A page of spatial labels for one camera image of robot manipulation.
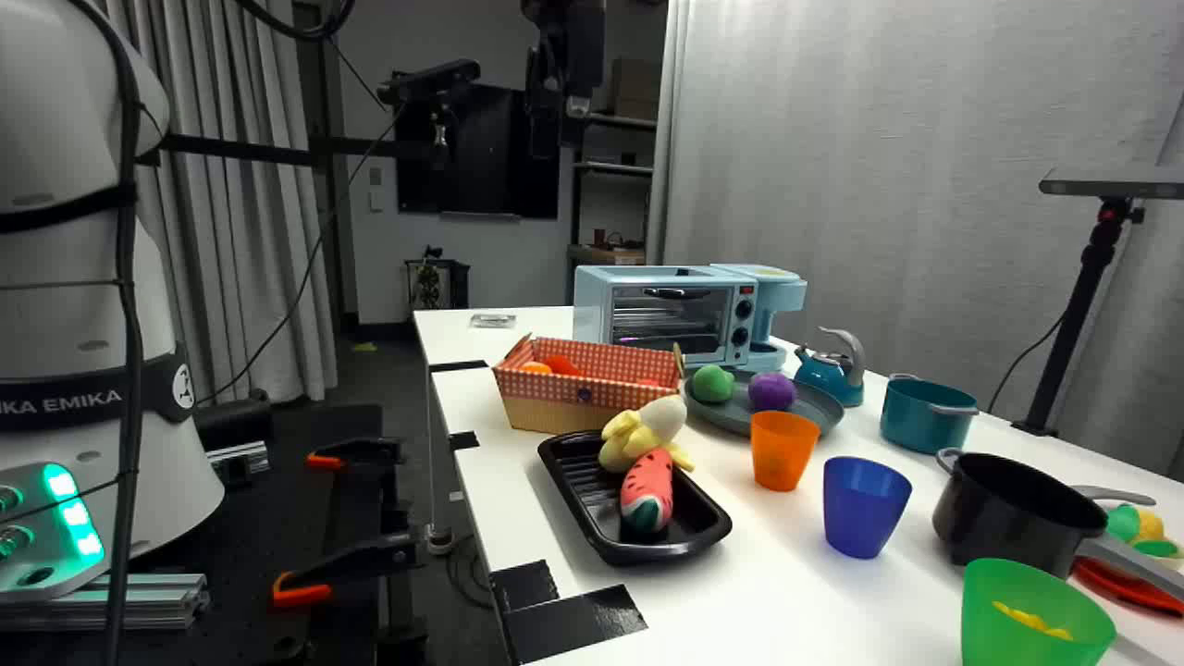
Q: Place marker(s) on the plush peeled banana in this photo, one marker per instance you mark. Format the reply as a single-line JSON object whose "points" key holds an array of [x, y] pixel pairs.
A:
{"points": [[656, 421]]}

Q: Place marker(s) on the plush watermelon slice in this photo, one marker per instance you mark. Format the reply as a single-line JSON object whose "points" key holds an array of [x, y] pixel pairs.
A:
{"points": [[650, 491]]}

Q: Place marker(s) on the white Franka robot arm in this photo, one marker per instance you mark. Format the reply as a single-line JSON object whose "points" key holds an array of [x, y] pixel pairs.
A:
{"points": [[60, 246]]}

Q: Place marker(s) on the brown checkered cardboard box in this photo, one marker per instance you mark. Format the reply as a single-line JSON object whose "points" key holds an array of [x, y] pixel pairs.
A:
{"points": [[578, 390]]}

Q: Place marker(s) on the black plastic tray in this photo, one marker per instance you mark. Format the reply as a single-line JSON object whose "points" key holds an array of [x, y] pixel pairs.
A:
{"points": [[578, 483]]}

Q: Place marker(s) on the plush orange fruit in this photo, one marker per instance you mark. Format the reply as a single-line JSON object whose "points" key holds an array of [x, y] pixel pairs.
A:
{"points": [[558, 363]]}

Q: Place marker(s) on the light blue toy oven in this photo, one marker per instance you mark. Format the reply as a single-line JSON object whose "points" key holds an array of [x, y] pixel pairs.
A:
{"points": [[688, 303]]}

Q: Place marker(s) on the green toy ball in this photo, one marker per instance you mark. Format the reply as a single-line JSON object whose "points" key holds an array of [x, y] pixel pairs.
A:
{"points": [[710, 385]]}

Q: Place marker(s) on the thin black tape strip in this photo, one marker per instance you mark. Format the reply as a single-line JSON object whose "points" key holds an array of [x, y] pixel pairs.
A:
{"points": [[461, 363]]}

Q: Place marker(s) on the small black tape square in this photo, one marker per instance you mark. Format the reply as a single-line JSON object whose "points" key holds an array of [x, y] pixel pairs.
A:
{"points": [[465, 437]]}

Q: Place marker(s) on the purple toy ball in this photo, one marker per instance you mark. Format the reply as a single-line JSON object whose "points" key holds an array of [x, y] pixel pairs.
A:
{"points": [[772, 390]]}

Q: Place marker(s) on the black monitor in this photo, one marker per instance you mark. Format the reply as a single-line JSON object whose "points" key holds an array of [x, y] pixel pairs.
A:
{"points": [[483, 155]]}

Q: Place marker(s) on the orange plastic cup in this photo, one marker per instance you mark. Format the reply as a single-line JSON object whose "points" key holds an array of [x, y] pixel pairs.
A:
{"points": [[782, 449]]}

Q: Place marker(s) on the grey toy plate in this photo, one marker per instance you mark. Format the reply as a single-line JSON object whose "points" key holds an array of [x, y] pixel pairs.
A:
{"points": [[815, 408]]}

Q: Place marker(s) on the short black tape piece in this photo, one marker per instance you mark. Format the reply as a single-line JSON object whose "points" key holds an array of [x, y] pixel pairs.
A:
{"points": [[524, 583]]}

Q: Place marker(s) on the black clamp orange tip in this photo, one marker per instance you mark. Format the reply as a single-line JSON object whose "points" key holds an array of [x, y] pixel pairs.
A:
{"points": [[345, 569], [357, 458]]}

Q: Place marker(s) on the long black tape strip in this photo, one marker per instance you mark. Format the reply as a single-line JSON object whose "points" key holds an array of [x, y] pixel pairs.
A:
{"points": [[574, 623]]}

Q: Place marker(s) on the black workbench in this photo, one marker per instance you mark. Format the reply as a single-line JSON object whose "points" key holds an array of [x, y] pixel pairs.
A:
{"points": [[354, 507]]}

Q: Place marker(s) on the blue plastic cup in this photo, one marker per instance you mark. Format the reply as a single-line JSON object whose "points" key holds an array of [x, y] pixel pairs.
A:
{"points": [[862, 514]]}

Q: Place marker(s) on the teal toy pot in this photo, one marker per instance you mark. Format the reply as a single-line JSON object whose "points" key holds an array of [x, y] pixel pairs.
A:
{"points": [[926, 421]]}

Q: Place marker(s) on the grey curtain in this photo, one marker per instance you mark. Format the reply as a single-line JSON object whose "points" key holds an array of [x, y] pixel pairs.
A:
{"points": [[246, 246]]}

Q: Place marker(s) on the white curtain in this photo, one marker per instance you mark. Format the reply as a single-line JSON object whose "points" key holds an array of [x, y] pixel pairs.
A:
{"points": [[912, 161]]}

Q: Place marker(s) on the black toy pot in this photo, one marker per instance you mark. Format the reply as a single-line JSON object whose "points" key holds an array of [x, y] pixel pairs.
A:
{"points": [[1004, 521]]}

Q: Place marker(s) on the yellow toy piece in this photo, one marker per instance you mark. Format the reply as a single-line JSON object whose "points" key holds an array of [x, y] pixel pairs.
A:
{"points": [[1032, 618]]}

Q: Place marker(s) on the green plastic cup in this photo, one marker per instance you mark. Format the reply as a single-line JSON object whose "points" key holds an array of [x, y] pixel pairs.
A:
{"points": [[1022, 649]]}

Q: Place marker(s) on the green and yellow toy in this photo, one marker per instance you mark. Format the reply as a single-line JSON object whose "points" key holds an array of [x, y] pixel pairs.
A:
{"points": [[1131, 525]]}

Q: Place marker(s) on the red toy pan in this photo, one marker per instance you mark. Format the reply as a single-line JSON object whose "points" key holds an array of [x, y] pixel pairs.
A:
{"points": [[1115, 586]]}

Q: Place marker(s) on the black camera on stand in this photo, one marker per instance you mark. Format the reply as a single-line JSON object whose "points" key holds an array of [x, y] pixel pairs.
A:
{"points": [[428, 84]]}

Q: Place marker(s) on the black camera tripod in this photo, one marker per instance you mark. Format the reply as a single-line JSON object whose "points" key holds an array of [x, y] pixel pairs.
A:
{"points": [[1086, 284]]}

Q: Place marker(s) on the aluminium frame rail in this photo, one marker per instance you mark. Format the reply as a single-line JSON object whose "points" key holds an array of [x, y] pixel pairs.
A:
{"points": [[149, 600]]}

